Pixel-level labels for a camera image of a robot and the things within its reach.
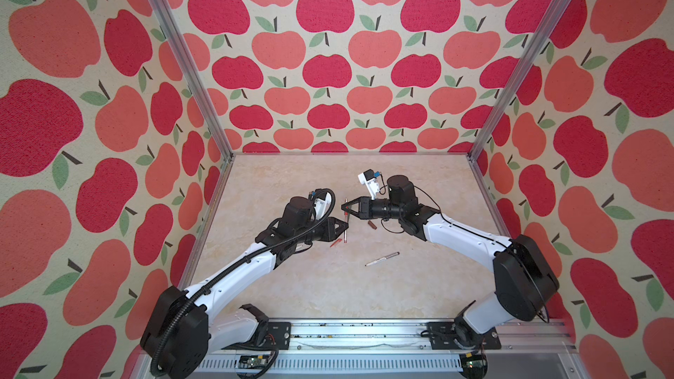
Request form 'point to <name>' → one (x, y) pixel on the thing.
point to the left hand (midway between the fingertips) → (348, 231)
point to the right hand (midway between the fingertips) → (343, 212)
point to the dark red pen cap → (372, 225)
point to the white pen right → (382, 259)
